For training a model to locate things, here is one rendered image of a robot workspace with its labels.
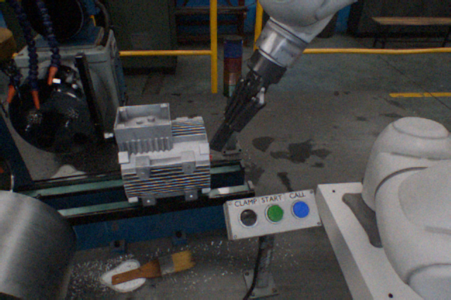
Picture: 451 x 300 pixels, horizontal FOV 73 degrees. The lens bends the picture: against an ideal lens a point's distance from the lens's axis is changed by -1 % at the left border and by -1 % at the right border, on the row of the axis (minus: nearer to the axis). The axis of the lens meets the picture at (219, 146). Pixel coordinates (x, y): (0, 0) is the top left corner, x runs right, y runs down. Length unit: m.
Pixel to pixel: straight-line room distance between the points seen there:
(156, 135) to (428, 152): 0.55
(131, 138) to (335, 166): 0.74
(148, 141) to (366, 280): 0.55
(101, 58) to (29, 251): 0.74
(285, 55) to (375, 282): 0.50
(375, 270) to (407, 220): 0.22
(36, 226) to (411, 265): 0.58
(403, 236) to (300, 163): 0.61
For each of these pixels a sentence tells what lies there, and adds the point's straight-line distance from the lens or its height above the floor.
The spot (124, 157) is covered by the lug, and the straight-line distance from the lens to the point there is 0.70.
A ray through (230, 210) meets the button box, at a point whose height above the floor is 1.08.
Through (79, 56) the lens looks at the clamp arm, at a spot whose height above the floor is 1.25.
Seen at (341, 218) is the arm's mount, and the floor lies 0.88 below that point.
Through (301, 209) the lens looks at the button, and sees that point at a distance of 0.59.
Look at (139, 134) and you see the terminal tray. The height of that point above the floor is 1.13.
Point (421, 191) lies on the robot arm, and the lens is 0.60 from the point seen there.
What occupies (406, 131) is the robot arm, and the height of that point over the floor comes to 1.15.
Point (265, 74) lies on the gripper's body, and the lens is 0.61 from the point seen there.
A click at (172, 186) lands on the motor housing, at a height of 1.00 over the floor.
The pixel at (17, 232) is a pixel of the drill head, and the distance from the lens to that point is 0.54.
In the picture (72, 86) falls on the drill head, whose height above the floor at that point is 1.14.
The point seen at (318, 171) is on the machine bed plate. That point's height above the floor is 0.80.
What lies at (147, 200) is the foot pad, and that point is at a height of 0.97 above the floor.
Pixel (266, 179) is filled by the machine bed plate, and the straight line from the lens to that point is 1.05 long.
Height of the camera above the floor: 1.49
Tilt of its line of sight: 36 degrees down
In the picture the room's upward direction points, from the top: straight up
